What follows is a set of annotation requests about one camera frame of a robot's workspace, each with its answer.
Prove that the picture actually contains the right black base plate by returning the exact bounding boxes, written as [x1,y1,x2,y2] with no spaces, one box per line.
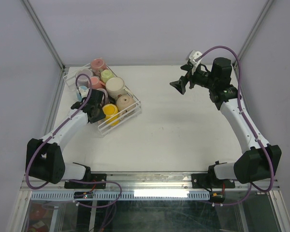
[191,173,235,189]

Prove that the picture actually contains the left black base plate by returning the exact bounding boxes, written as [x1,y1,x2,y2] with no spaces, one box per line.
[64,173,107,190]

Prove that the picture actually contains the black connector box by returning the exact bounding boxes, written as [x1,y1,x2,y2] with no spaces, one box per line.
[208,193,225,203]

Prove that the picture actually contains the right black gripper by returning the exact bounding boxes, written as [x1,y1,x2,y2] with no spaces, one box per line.
[170,62,217,94]

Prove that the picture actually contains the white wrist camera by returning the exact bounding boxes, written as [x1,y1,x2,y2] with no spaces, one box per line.
[186,50,203,74]
[78,86,89,99]

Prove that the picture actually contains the white slotted cable duct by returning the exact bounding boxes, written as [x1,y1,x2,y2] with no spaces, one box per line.
[31,189,210,201]

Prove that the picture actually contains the small electronics board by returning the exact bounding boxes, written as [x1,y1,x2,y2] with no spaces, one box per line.
[73,191,95,199]

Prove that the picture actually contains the yellow glass cup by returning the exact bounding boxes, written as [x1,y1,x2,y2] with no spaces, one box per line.
[102,103,119,126]

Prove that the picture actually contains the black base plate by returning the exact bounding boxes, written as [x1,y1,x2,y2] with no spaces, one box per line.
[191,173,235,189]
[64,173,107,190]

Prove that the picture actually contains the pink patterned mug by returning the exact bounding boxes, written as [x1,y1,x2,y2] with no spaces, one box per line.
[90,58,108,76]

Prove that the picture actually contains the lavender mug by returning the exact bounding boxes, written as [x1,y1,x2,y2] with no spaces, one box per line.
[75,69,93,87]

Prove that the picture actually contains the light blue mug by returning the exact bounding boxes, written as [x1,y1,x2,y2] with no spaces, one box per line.
[76,86,88,102]

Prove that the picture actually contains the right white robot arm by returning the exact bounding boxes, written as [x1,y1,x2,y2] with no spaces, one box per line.
[170,57,282,187]

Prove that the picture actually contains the beige stoneware mug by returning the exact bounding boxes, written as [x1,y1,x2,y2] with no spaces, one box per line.
[116,95,136,120]

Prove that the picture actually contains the mauve purple mug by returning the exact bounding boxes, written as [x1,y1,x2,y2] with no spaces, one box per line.
[97,88,109,105]

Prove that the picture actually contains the pale yellow mug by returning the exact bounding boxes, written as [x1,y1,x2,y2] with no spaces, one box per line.
[101,69,115,84]

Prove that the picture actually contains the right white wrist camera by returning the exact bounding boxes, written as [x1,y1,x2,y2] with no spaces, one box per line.
[186,50,203,74]

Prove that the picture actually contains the pink mug white inside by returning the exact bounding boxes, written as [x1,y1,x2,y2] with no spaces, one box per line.
[88,76,105,89]

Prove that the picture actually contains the green-inside patterned mug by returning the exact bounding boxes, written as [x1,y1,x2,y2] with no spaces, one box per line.
[105,77,126,100]

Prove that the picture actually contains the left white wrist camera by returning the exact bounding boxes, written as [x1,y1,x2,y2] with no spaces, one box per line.
[78,86,89,99]

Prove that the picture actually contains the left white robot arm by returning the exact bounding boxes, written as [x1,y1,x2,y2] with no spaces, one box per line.
[25,89,106,189]

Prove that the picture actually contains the clear acrylic dish rack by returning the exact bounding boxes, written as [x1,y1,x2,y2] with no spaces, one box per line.
[63,58,142,136]

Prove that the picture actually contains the aluminium mounting rail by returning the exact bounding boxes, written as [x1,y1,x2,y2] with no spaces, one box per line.
[20,171,281,193]

